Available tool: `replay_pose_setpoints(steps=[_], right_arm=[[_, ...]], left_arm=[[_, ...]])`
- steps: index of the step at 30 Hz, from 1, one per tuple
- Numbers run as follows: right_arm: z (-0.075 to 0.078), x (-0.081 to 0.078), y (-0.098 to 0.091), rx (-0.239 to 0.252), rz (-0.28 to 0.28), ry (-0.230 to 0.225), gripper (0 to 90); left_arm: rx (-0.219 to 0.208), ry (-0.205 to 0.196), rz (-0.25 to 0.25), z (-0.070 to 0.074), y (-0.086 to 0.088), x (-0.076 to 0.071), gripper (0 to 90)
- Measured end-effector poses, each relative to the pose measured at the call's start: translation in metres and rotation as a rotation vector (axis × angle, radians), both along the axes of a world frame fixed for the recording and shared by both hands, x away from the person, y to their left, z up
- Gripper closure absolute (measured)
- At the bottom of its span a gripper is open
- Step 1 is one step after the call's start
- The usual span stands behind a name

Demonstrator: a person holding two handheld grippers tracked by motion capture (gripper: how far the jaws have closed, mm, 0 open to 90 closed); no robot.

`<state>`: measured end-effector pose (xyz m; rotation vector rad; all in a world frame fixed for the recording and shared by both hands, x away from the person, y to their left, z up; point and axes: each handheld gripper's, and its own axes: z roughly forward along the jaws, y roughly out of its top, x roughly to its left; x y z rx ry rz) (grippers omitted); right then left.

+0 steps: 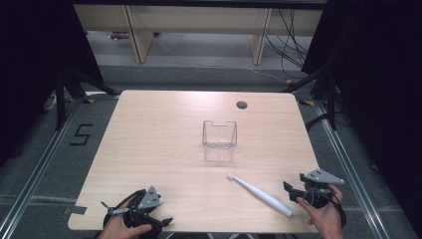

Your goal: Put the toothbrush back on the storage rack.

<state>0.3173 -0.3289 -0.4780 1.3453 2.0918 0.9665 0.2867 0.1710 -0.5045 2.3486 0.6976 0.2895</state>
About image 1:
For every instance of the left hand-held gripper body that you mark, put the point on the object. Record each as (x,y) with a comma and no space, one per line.
(148,200)

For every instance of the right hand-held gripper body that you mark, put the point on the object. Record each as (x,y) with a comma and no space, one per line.
(320,177)

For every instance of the white electric toothbrush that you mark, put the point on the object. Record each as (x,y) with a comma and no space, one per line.
(262,195)

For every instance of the clear plastic container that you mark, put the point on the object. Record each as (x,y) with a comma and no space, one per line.
(219,141)

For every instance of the person's right hand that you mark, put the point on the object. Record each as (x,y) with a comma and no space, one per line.
(326,219)

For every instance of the person's left hand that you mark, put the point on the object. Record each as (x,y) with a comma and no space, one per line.
(116,229)

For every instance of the grey tape strip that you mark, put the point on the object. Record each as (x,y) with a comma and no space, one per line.
(75,209)

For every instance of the yellow black tape marker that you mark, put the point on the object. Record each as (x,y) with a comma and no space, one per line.
(88,100)
(306,103)

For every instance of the black metal stand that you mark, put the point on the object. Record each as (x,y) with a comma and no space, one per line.
(331,99)
(60,99)

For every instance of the black curtain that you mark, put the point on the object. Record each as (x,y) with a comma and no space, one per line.
(381,83)
(36,66)

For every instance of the small purple object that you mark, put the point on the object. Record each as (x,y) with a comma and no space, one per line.
(119,36)

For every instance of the beige wooden shelf unit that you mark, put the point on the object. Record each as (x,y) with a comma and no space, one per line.
(199,23)

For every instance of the aluminium floor rail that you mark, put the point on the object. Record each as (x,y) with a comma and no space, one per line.
(36,169)
(351,169)

